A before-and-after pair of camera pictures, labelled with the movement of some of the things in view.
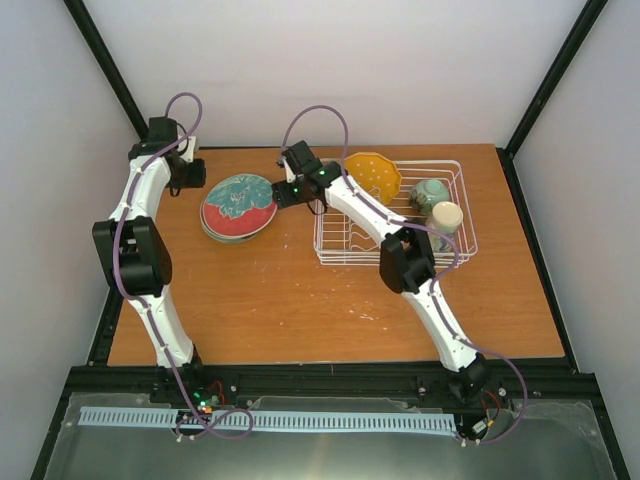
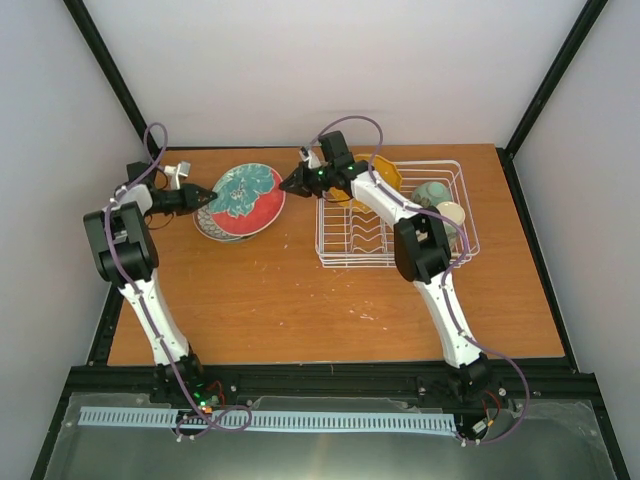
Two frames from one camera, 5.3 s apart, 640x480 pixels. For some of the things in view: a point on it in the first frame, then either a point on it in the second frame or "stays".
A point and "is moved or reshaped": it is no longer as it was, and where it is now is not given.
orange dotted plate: [375, 174] stays
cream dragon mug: [447, 216] stays
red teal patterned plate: [237, 207] is moved or reshaped
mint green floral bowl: [425, 194] stays
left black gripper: [199, 177] → [191, 198]
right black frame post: [577, 35] stays
